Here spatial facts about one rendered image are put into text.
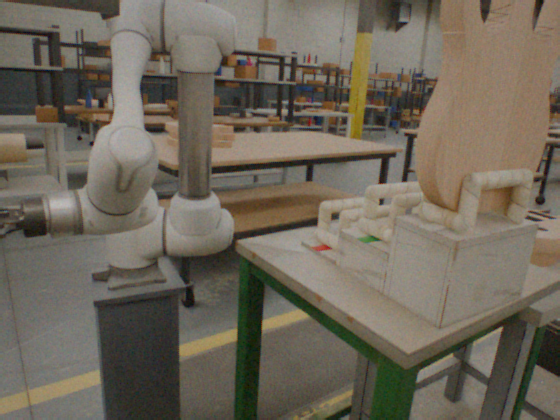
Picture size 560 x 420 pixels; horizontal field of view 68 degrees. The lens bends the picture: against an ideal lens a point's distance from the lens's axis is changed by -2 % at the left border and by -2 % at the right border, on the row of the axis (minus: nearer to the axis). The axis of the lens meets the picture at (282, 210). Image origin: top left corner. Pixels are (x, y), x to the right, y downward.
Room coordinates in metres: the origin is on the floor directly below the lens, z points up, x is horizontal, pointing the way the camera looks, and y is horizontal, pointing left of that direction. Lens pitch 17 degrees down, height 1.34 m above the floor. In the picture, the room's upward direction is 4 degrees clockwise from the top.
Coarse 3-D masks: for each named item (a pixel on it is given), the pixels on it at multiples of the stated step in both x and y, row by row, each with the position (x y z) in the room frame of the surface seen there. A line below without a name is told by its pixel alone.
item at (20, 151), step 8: (0, 136) 0.45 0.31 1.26; (8, 136) 0.46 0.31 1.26; (16, 136) 0.46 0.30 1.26; (0, 144) 0.45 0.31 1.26; (8, 144) 0.45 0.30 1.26; (16, 144) 0.46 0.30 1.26; (24, 144) 0.46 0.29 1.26; (0, 152) 0.45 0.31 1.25; (8, 152) 0.45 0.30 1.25; (16, 152) 0.45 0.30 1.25; (24, 152) 0.46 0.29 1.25; (0, 160) 0.45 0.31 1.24; (8, 160) 0.45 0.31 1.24; (16, 160) 0.46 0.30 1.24; (24, 160) 0.46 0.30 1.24
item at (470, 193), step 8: (464, 184) 0.72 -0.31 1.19; (472, 184) 0.71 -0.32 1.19; (480, 184) 0.71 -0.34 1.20; (464, 192) 0.72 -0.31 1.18; (472, 192) 0.71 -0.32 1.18; (480, 192) 0.72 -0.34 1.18; (464, 200) 0.72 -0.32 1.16; (472, 200) 0.71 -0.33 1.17; (464, 208) 0.72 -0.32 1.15; (472, 208) 0.71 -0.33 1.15; (472, 216) 0.71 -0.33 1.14; (472, 224) 0.71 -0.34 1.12; (456, 232) 0.72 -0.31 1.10; (464, 232) 0.71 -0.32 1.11; (472, 232) 0.72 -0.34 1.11
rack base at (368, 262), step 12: (348, 228) 0.95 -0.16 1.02; (348, 240) 0.91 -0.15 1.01; (348, 252) 0.90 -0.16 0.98; (360, 252) 0.87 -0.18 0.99; (372, 252) 0.84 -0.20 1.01; (384, 252) 0.81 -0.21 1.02; (336, 264) 0.93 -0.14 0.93; (348, 264) 0.90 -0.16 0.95; (360, 264) 0.87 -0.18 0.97; (372, 264) 0.84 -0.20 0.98; (384, 264) 0.81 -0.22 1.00; (360, 276) 0.86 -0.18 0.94; (372, 276) 0.83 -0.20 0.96; (384, 276) 0.80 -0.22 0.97
